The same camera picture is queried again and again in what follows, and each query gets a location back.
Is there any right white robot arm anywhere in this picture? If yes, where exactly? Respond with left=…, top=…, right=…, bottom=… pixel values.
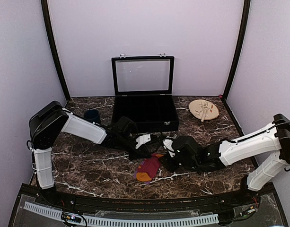
left=160, top=114, right=290, bottom=205

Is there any black storage box with lid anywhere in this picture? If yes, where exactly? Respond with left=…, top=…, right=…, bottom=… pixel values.
left=111, top=54, right=179, bottom=133

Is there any black front rail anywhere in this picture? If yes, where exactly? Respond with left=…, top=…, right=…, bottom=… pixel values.
left=37, top=190, right=259, bottom=213

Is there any maroon orange purple sock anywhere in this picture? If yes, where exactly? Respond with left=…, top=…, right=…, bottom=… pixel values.
left=134, top=153, right=163, bottom=184

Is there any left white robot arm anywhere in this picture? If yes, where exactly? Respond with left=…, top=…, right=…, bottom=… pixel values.
left=26, top=101, right=162, bottom=206

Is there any left black frame post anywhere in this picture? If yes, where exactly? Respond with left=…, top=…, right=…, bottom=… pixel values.
left=40, top=0, right=71, bottom=102

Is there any white slotted cable duct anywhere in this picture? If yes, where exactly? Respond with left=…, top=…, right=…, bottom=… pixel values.
left=24, top=201, right=219, bottom=227

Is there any right black frame post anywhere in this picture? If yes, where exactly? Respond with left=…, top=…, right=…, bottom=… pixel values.
left=222, top=0, right=251, bottom=100

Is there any dark blue cup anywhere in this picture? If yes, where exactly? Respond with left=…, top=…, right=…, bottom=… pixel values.
left=83, top=109, right=101, bottom=124

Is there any black frame post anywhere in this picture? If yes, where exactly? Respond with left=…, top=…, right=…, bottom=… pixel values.
left=222, top=0, right=251, bottom=100
left=40, top=0, right=71, bottom=102

